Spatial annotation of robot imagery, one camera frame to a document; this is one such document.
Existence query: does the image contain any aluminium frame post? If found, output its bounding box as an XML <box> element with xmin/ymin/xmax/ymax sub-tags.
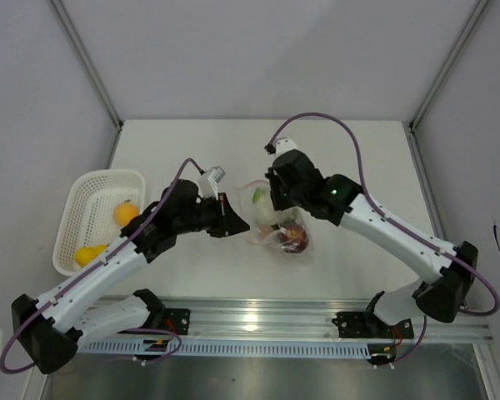
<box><xmin>407</xmin><ymin>0</ymin><xmax>497</xmax><ymax>130</ymax></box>
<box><xmin>45</xmin><ymin>0</ymin><xmax>124</xmax><ymax>133</ymax></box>

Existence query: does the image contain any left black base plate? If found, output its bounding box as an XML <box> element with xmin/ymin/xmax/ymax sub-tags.
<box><xmin>160</xmin><ymin>308</ymin><xmax>191</xmax><ymax>336</ymax></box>

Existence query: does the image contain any white green toy cabbage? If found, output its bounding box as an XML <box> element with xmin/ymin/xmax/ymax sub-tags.
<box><xmin>252</xmin><ymin>187</ymin><xmax>277</xmax><ymax>225</ymax></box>

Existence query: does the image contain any orange toy peach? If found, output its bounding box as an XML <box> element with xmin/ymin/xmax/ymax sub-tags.
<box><xmin>112</xmin><ymin>202</ymin><xmax>140</xmax><ymax>228</ymax></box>

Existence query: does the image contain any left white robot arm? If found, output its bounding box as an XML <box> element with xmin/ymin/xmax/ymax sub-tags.
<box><xmin>12</xmin><ymin>179</ymin><xmax>250</xmax><ymax>374</ymax></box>

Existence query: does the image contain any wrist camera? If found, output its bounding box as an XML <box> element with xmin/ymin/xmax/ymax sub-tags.
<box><xmin>198</xmin><ymin>166</ymin><xmax>225</xmax><ymax>199</ymax></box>
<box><xmin>264</xmin><ymin>137</ymin><xmax>298</xmax><ymax>158</ymax></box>

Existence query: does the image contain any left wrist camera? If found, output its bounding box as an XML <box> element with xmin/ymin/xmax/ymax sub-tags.
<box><xmin>198</xmin><ymin>166</ymin><xmax>225</xmax><ymax>199</ymax></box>

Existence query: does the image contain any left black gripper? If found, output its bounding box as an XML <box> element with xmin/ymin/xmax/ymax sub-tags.
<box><xmin>173</xmin><ymin>192</ymin><xmax>249</xmax><ymax>238</ymax></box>

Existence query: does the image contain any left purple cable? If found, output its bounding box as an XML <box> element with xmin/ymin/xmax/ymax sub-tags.
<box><xmin>0</xmin><ymin>157</ymin><xmax>205</xmax><ymax>374</ymax></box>

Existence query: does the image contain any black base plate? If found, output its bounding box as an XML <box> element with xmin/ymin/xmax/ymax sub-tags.
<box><xmin>332</xmin><ymin>311</ymin><xmax>414</xmax><ymax>339</ymax></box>
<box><xmin>160</xmin><ymin>308</ymin><xmax>191</xmax><ymax>336</ymax></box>

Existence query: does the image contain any purple cable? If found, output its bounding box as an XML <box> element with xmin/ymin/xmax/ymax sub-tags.
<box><xmin>0</xmin><ymin>157</ymin><xmax>205</xmax><ymax>374</ymax></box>
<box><xmin>268</xmin><ymin>111</ymin><xmax>500</xmax><ymax>316</ymax></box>

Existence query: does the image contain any yellow toy pear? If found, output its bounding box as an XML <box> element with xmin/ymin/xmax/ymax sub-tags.
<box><xmin>74</xmin><ymin>244</ymin><xmax>107</xmax><ymax>268</ymax></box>

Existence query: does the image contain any white slotted cable duct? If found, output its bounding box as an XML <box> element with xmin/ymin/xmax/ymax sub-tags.
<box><xmin>79</xmin><ymin>337</ymin><xmax>371</xmax><ymax>360</ymax></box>

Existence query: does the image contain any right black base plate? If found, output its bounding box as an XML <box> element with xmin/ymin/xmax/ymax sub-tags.
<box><xmin>332</xmin><ymin>311</ymin><xmax>414</xmax><ymax>339</ymax></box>

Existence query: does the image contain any aluminium mounting rail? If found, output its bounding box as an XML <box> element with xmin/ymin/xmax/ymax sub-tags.
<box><xmin>74</xmin><ymin>297</ymin><xmax>495</xmax><ymax>345</ymax></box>

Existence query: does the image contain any clear zip top bag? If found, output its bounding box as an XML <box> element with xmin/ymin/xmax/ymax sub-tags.
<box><xmin>235</xmin><ymin>180</ymin><xmax>314</xmax><ymax>263</ymax></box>

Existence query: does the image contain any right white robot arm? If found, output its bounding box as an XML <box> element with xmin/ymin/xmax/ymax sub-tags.
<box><xmin>265</xmin><ymin>149</ymin><xmax>478</xmax><ymax>337</ymax></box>

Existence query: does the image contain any white perforated plastic basket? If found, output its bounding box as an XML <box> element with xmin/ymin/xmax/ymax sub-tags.
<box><xmin>52</xmin><ymin>169</ymin><xmax>146</xmax><ymax>277</ymax></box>

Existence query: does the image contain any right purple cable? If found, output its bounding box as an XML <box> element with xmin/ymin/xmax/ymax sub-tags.
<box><xmin>268</xmin><ymin>111</ymin><xmax>500</xmax><ymax>316</ymax></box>

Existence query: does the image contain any left aluminium frame post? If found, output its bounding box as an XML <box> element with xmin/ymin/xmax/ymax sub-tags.
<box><xmin>45</xmin><ymin>0</ymin><xmax>124</xmax><ymax>133</ymax></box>

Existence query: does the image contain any red toy apple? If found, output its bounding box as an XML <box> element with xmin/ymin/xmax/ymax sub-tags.
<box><xmin>279</xmin><ymin>222</ymin><xmax>310</xmax><ymax>254</ymax></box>

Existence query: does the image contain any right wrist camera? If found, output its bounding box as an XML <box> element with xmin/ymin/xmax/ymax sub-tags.
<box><xmin>264</xmin><ymin>137</ymin><xmax>298</xmax><ymax>158</ymax></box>

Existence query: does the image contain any right aluminium frame post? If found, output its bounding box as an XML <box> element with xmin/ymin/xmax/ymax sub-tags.
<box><xmin>407</xmin><ymin>0</ymin><xmax>497</xmax><ymax>130</ymax></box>

